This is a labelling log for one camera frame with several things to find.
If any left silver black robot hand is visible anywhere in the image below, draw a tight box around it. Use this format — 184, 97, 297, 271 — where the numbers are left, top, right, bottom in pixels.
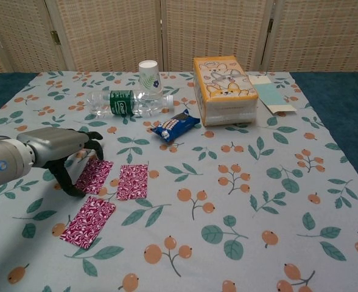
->
16, 127, 104, 198

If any clear green-label water bottle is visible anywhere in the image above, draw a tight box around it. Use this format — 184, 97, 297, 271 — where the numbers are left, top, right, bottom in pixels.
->
86, 89, 174, 118

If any white floral paper cup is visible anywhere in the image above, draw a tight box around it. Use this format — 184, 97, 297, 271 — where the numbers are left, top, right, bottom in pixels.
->
138, 60, 163, 94

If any blue cookie packet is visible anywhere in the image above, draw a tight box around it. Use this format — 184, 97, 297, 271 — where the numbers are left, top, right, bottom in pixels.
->
150, 109, 201, 142

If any woven folding screen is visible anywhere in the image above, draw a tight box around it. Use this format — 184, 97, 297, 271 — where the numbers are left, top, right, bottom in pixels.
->
0, 0, 358, 77

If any leaf and fruit tablecloth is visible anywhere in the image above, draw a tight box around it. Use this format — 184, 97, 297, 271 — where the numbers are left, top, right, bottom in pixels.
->
0, 70, 358, 292

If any orange corgi tissue pack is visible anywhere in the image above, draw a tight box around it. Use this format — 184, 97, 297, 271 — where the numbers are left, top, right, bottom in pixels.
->
192, 55, 261, 127

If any teal and cream bookmark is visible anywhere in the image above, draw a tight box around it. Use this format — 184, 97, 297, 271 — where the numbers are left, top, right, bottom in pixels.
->
247, 74, 298, 114

